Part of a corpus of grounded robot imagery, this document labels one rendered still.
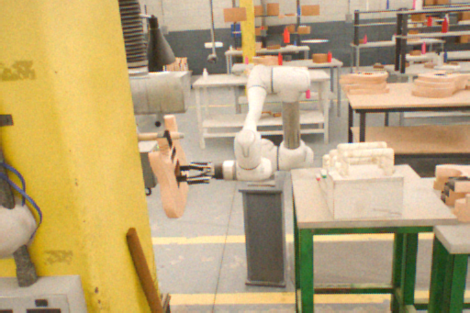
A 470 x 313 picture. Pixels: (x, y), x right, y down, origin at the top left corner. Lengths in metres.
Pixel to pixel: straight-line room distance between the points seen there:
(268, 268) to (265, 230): 0.28
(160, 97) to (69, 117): 1.01
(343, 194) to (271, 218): 1.02
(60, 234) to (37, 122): 0.17
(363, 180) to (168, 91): 0.83
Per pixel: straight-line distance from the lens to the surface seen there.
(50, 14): 0.59
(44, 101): 0.59
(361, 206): 1.68
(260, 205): 2.55
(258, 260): 2.76
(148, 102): 1.60
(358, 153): 1.60
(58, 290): 0.67
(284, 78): 2.06
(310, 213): 1.72
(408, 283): 2.38
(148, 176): 2.09
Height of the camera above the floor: 1.74
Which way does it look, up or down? 16 degrees down
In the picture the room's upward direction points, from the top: 4 degrees counter-clockwise
